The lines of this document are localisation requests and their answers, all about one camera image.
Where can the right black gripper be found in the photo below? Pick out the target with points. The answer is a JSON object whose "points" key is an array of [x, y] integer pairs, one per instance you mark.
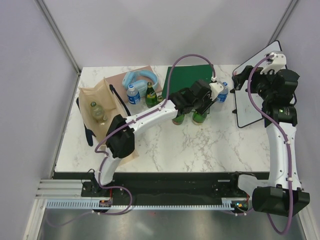
{"points": [[240, 79]]}

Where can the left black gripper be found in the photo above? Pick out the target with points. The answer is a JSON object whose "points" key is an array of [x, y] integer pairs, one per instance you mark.
{"points": [[209, 103]]}

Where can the blue cap water bottle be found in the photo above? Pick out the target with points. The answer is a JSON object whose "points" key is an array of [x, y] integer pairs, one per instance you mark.
{"points": [[221, 98], [133, 95]]}

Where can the blue cap water bottle front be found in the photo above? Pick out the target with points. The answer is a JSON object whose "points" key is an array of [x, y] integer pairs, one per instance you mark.
{"points": [[133, 95]]}

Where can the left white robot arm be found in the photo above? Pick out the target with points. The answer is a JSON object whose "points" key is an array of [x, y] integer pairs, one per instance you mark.
{"points": [[120, 138]]}

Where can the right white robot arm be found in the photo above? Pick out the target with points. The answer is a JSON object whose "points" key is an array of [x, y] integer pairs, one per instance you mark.
{"points": [[282, 194]]}

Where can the beige canvas tote bag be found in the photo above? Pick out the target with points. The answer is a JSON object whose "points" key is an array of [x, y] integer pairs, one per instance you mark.
{"points": [[105, 95]]}

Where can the green binder folder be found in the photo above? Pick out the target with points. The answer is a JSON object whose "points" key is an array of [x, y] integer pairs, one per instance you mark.
{"points": [[185, 76]]}

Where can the small whiteboard with writing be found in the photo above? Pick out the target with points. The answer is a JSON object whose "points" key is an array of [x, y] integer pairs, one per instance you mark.
{"points": [[246, 114]]}

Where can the light blue headphones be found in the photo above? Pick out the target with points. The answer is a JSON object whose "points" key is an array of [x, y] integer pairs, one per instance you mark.
{"points": [[137, 78]]}

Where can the brown cardboard sheet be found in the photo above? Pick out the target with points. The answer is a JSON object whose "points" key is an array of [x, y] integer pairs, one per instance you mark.
{"points": [[116, 81]]}

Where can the green glass bottle yellow cap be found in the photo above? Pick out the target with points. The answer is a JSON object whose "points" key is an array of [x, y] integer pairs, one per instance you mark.
{"points": [[98, 113]]}

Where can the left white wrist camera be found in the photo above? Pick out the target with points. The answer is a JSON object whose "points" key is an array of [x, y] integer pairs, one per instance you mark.
{"points": [[216, 87]]}

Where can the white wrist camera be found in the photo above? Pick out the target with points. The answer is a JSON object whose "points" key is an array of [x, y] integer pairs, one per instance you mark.
{"points": [[216, 87], [276, 61]]}

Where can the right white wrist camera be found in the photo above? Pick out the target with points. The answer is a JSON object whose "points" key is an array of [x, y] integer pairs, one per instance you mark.
{"points": [[276, 61]]}

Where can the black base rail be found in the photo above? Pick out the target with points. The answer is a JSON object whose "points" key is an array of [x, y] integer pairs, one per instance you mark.
{"points": [[172, 188]]}

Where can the white cable duct strip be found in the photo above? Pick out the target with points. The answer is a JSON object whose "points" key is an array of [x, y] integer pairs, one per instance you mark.
{"points": [[95, 204]]}

